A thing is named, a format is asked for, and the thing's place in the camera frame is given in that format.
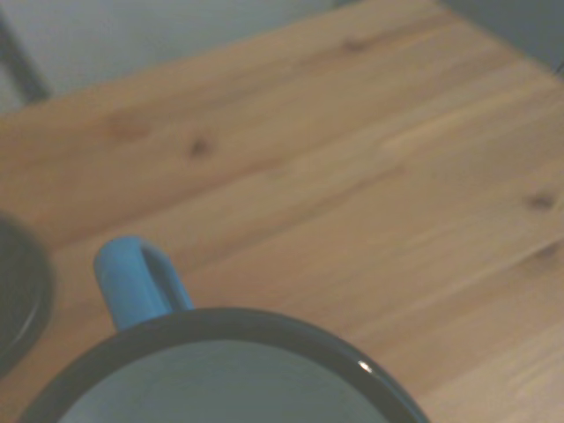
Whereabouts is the blue enamel mug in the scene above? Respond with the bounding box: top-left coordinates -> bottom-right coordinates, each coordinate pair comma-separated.
17,235 -> 433,423

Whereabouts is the black camera stand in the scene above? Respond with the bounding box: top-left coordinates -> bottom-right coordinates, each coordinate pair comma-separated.
0,11 -> 52,103

